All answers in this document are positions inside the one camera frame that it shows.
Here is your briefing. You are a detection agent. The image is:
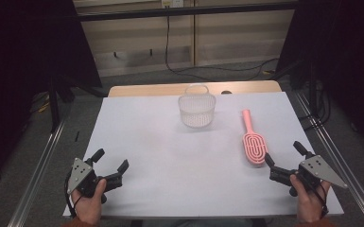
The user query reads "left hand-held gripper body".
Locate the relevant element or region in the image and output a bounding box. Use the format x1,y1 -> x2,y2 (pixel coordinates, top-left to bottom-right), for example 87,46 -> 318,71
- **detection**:
66,157 -> 124,204

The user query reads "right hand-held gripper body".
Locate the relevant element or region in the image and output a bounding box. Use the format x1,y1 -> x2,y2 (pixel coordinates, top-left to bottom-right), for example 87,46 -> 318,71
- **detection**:
269,154 -> 349,197

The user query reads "pink hairbrush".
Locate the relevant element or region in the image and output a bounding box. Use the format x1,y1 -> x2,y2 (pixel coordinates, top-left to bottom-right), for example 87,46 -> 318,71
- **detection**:
241,109 -> 269,168

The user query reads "clear plastic basket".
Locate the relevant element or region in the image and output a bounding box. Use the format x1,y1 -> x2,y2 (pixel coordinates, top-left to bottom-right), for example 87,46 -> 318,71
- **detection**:
178,83 -> 217,129

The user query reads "person's left hand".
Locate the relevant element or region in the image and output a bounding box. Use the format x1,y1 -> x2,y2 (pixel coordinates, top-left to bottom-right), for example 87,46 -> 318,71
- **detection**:
71,179 -> 108,225

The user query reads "person's right hand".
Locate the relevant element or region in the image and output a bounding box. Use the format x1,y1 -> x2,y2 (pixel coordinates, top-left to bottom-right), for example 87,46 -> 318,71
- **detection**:
289,173 -> 332,224

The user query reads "white table sheet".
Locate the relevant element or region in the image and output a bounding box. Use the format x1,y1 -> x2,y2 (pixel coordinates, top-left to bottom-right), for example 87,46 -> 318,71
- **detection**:
62,91 -> 344,218

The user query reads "black metal stand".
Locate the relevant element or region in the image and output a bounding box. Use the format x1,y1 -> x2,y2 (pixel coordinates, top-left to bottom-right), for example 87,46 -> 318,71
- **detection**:
270,58 -> 320,108
48,74 -> 108,133

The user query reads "black curtain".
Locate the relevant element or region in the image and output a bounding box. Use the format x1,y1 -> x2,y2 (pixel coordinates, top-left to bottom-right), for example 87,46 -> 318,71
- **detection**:
275,0 -> 364,155
0,0 -> 103,190

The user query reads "black crossbar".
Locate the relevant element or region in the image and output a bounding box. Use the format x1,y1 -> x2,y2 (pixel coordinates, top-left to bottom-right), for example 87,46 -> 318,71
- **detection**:
75,1 -> 299,23

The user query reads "left hand-held gripper cable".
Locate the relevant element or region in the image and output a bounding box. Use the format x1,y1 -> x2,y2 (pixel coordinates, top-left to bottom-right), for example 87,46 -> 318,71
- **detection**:
63,171 -> 83,219

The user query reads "hand-held gripper cable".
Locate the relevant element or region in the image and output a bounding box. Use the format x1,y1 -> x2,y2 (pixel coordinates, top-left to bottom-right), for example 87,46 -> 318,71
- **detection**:
302,176 -> 330,218
63,171 -> 83,219

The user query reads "metal floor rail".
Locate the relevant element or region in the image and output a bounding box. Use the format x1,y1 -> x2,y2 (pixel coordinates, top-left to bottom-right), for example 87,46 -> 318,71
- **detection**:
294,91 -> 364,227
8,121 -> 65,227

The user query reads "right hand-held gripper cable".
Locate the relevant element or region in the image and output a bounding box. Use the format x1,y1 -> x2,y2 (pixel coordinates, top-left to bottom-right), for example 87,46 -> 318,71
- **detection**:
302,176 -> 330,218

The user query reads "bundle of black cables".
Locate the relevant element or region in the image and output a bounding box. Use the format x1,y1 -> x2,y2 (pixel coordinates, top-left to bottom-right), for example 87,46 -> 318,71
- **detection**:
297,81 -> 332,131

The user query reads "yellow floor cable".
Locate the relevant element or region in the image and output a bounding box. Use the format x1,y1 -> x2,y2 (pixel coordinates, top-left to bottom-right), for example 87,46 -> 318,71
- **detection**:
37,100 -> 51,114

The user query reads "long black floor cable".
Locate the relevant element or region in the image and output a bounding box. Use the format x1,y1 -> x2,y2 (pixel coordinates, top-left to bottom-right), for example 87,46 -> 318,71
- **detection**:
165,6 -> 280,81

